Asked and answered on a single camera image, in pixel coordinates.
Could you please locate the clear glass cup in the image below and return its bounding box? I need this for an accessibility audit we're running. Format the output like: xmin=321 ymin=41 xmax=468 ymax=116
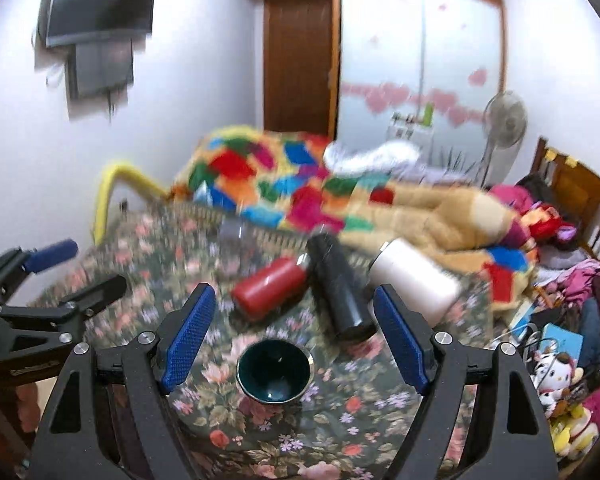
xmin=218 ymin=218 xmax=252 ymax=255

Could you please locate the pink clothes pile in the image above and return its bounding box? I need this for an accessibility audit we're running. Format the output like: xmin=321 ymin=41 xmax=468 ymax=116
xmin=534 ymin=258 xmax=600 ymax=309

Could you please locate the white sliding wardrobe with hearts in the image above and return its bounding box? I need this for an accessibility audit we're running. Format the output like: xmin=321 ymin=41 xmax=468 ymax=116
xmin=335 ymin=0 xmax=503 ymax=174

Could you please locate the brown wooden door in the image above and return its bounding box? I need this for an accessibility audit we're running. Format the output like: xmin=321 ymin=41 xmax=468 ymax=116
xmin=263 ymin=0 xmax=332 ymax=136

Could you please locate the red pink plush toy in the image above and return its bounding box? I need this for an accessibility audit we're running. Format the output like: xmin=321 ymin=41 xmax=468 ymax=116
xmin=489 ymin=184 xmax=578 ymax=246

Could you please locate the wooden bed headboard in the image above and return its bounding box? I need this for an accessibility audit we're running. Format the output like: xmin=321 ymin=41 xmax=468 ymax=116
xmin=531 ymin=136 xmax=600 ymax=260

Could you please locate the yellow plush toy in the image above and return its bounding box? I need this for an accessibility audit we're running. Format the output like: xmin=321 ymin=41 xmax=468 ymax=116
xmin=550 ymin=404 xmax=600 ymax=463

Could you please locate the light blue box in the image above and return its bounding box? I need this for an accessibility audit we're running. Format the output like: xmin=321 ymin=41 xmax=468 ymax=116
xmin=539 ymin=323 xmax=583 ymax=362

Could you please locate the red thermos bottle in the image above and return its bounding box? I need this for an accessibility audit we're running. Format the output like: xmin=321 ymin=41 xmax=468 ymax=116
xmin=230 ymin=254 xmax=310 ymax=322

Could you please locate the standing electric fan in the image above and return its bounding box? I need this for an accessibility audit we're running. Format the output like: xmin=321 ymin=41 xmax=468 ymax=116
xmin=475 ymin=90 xmax=528 ymax=188

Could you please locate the yellow padded bed rail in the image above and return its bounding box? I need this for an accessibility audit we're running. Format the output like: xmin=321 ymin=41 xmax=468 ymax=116
xmin=92 ymin=160 xmax=170 ymax=246

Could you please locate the grey white striped sheet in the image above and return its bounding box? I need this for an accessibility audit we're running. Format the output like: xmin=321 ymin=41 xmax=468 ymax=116
xmin=323 ymin=139 xmax=471 ymax=185

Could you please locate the green bottle on cabinet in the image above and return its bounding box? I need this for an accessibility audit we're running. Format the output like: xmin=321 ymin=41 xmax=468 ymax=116
xmin=422 ymin=102 xmax=434 ymax=127

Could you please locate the floral bed quilt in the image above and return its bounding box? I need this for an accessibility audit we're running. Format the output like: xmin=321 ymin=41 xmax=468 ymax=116
xmin=36 ymin=204 xmax=420 ymax=479

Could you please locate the white small cabinet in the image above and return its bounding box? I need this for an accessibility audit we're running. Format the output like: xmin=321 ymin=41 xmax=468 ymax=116
xmin=387 ymin=112 xmax=434 ymax=158

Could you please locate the white cat plush toy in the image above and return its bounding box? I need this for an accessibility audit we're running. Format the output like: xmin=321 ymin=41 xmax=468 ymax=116
xmin=531 ymin=351 xmax=583 ymax=419

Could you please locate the small wall mounted monitor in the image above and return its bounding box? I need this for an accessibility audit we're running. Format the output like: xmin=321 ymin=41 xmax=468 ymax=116
xmin=67 ymin=40 xmax=134 ymax=100

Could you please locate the black thermos bottle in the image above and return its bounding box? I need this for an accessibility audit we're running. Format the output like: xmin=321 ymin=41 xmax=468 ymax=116
xmin=306 ymin=232 xmax=376 ymax=344

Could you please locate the white cylindrical bottle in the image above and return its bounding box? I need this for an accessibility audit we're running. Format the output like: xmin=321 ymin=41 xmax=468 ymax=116
xmin=368 ymin=238 xmax=462 ymax=327

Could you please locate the colourful patchwork blanket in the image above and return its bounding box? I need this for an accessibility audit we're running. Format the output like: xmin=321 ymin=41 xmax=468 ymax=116
xmin=171 ymin=126 xmax=536 ymax=307

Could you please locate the wall mounted black television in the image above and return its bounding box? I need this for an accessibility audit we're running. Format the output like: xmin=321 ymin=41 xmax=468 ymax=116
xmin=42 ymin=0 xmax=155 ymax=48

